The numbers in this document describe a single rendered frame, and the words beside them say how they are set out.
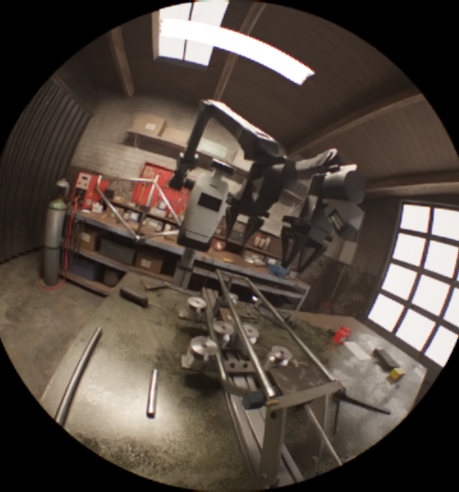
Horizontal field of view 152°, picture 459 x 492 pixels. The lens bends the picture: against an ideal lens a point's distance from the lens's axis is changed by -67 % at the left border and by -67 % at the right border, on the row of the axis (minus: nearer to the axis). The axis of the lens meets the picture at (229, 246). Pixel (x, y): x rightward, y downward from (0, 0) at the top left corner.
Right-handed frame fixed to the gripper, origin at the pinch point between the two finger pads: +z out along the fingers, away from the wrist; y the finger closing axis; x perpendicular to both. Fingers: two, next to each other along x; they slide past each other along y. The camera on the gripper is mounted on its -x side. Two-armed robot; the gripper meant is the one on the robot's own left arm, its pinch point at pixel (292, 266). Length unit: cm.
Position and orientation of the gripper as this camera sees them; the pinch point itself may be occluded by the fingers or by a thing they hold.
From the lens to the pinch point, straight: 36.4
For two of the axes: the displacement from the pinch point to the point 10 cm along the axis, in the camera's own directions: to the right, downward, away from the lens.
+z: -3.5, 9.3, 1.4
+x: -2.4, -2.3, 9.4
